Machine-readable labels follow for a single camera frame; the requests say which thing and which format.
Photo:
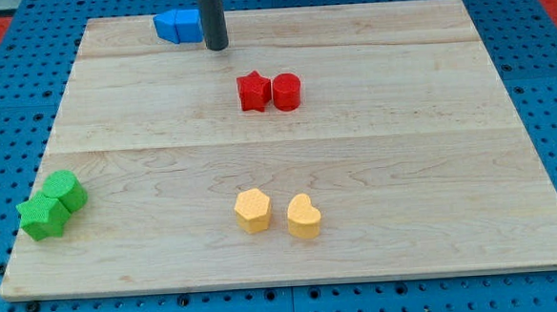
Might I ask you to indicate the light wooden board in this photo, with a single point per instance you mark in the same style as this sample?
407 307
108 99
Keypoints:
405 139

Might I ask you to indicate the yellow hexagon block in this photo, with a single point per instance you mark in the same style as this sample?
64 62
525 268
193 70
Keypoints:
253 211

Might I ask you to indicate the yellow heart block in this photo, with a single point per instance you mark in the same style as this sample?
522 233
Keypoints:
303 218

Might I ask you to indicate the red cylinder block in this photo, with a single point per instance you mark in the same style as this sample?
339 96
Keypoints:
286 91

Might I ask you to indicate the red star block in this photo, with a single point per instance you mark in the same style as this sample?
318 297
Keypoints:
254 91

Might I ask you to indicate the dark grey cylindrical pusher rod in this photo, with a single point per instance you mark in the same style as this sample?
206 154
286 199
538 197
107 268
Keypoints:
213 24

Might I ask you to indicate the blue cube block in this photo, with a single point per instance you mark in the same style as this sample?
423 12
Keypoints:
188 26

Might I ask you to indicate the green cylinder block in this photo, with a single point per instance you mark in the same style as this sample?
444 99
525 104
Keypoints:
66 188

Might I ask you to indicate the green star block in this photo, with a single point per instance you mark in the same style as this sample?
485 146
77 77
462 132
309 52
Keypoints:
43 217

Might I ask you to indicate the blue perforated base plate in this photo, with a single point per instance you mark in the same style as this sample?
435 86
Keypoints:
36 56

